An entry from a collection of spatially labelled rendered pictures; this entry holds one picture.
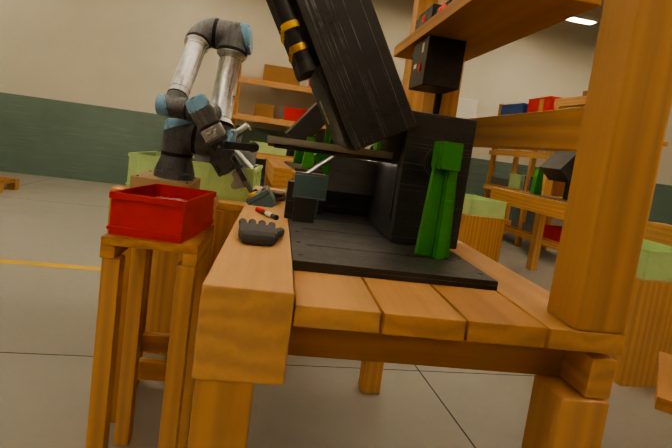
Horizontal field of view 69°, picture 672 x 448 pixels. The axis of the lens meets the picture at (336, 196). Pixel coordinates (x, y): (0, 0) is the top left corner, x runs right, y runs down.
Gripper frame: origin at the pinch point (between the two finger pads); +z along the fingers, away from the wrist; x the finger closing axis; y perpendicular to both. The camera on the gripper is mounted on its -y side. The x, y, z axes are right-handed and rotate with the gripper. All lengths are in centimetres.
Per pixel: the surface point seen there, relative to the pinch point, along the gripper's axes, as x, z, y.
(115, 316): 31, 12, 47
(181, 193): -0.4, -9.4, 21.3
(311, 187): 30.3, 5.6, -18.1
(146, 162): -78, -30, 46
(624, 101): 95, 9, -67
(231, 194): -76, 3, 17
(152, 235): 29.7, -3.1, 27.1
